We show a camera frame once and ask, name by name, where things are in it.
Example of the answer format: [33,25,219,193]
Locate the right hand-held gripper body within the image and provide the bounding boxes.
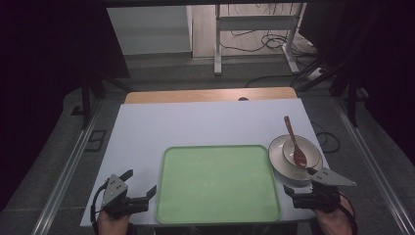
[292,167,357,212]

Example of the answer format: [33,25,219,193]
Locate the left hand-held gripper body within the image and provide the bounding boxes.
[102,173,150,219]

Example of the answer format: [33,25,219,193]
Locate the red-brown spoon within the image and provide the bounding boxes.
[283,115,308,167]

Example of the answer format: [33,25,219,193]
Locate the white bowl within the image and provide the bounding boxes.
[267,134,325,182]
[282,138,321,170]

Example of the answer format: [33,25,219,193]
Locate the green tray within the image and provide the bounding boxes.
[155,144,282,225]

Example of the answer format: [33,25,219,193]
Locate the person's right hand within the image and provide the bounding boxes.
[313,195,355,235]

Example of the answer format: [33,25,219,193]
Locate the person's left hand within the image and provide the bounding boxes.
[97,209,131,235]

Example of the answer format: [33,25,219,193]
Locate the white table cover board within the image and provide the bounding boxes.
[79,98,331,228]

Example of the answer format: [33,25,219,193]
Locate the black tripod stand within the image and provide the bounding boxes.
[70,62,135,130]
[295,58,370,129]

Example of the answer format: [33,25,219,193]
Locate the white power strip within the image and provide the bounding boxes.
[306,67,326,81]

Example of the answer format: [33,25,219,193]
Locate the white cabinet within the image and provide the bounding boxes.
[107,5,194,57]

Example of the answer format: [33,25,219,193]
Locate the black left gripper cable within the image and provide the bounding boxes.
[90,181,110,235]

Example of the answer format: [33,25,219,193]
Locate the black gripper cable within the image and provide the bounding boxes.
[339,192,359,235]
[90,181,110,235]

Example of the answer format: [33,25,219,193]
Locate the black looped floor cable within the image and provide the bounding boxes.
[311,120,342,155]

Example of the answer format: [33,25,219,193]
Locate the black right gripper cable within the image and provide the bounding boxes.
[339,192,359,235]

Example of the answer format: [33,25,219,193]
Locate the aluminium floor rail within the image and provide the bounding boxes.
[30,97,103,235]
[332,97,415,235]

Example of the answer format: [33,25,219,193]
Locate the black floor cables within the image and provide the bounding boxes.
[218,3,327,88]

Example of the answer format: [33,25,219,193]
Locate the white metal stand frame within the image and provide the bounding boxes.
[213,3,308,76]

